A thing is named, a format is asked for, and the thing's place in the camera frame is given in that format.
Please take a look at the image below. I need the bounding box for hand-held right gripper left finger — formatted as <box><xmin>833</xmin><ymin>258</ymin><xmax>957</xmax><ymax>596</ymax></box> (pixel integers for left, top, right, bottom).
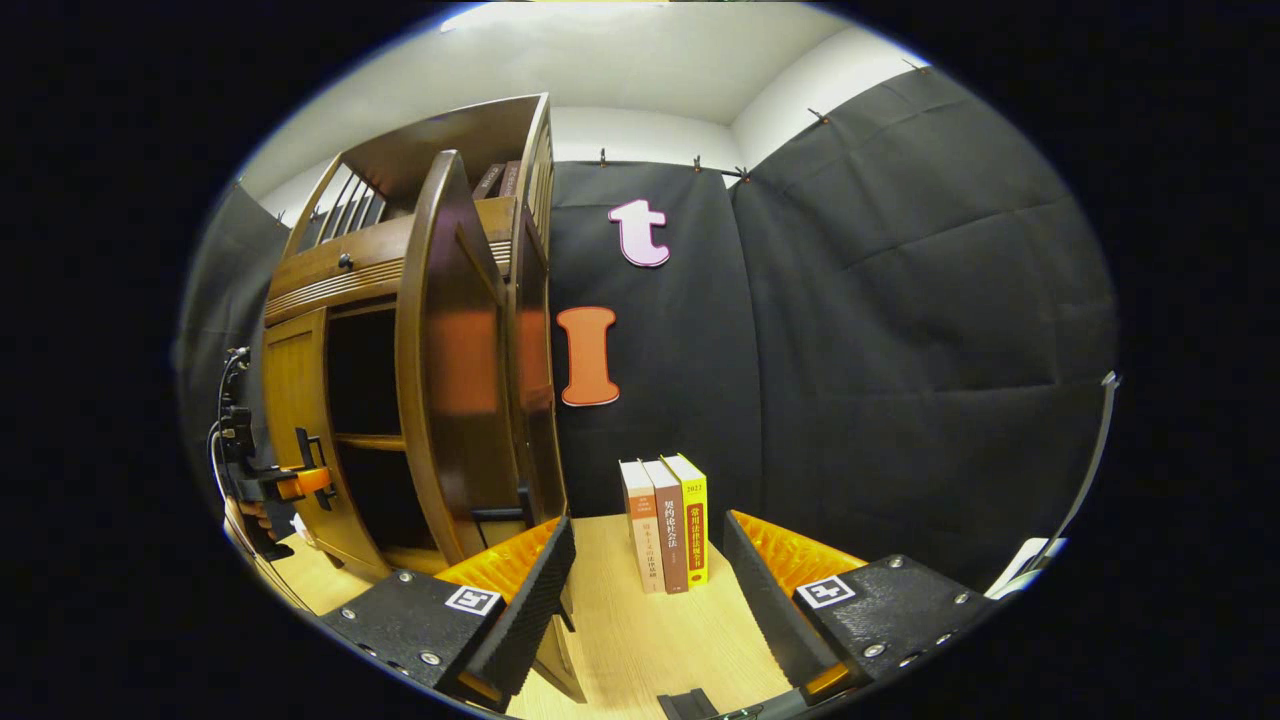
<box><xmin>318</xmin><ymin>515</ymin><xmax>578</xmax><ymax>713</ymax></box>

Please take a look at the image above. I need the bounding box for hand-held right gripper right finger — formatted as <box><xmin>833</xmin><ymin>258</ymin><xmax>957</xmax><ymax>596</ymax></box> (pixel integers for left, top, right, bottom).
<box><xmin>722</xmin><ymin>510</ymin><xmax>1001</xmax><ymax>706</ymax></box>

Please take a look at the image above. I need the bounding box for wooden double-door shoe cabinet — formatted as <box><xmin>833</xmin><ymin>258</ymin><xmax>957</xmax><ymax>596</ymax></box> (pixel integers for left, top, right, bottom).
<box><xmin>262</xmin><ymin>93</ymin><xmax>571</xmax><ymax>581</ymax></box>

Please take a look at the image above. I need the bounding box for yellow book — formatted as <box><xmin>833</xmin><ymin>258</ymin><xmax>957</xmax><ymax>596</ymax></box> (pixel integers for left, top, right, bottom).
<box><xmin>664</xmin><ymin>453</ymin><xmax>709</xmax><ymax>587</ymax></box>

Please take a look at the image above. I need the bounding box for brown spine book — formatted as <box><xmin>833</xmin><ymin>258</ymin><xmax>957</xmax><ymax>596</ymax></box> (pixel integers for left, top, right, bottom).
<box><xmin>642</xmin><ymin>458</ymin><xmax>691</xmax><ymax>595</ymax></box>

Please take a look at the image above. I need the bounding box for grey curved strip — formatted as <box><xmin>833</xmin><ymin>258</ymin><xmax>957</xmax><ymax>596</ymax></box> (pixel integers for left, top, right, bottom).
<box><xmin>985</xmin><ymin>370</ymin><xmax>1123</xmax><ymax>601</ymax></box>

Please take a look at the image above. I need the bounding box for black cable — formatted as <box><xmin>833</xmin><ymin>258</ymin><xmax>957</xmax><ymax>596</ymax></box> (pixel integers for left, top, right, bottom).
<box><xmin>207</xmin><ymin>346</ymin><xmax>251</xmax><ymax>501</ymax></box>

